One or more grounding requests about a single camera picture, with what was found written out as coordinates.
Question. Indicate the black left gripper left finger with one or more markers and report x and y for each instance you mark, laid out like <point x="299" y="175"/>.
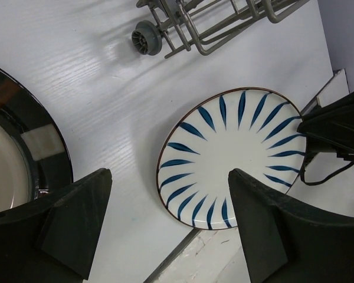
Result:
<point x="54" y="238"/>

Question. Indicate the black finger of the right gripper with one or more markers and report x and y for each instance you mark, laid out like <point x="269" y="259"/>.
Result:
<point x="331" y="128"/>

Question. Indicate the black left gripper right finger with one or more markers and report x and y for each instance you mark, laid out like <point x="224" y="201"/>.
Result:
<point x="287" y="240"/>

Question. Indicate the white blue striped plate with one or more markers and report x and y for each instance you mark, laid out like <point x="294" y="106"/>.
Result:
<point x="251" y="129"/>

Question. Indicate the dark rimmed beige plate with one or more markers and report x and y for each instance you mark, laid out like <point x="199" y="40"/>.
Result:
<point x="34" y="159"/>

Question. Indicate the grey wire dish rack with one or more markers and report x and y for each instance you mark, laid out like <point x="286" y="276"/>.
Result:
<point x="174" y="23"/>

